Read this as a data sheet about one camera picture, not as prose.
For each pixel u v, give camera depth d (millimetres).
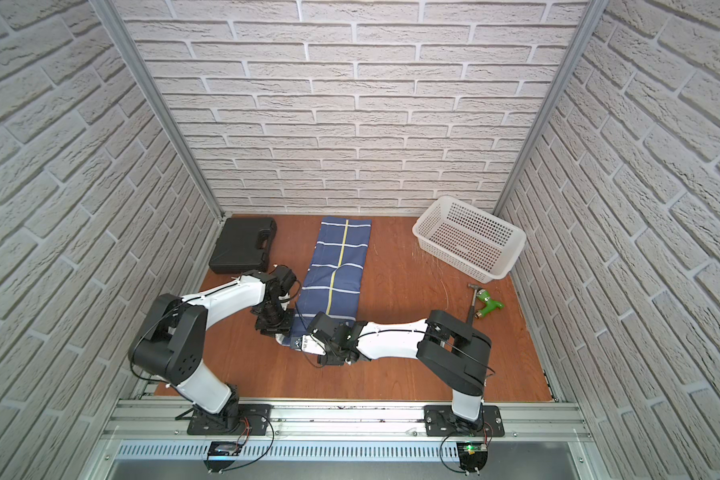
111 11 698
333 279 992
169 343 460
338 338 657
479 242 1100
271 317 757
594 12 687
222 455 701
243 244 1031
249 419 727
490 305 937
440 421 727
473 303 945
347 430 739
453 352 471
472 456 707
